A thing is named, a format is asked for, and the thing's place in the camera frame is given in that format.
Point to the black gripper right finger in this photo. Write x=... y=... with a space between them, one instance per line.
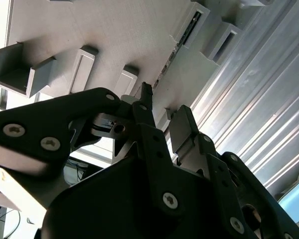
x=184 y=124

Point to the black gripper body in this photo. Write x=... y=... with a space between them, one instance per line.
x=102 y=211

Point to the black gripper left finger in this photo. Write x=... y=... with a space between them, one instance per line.
x=40 y=119

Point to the blue-green RAM stick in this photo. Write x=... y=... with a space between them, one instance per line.
x=187 y=33

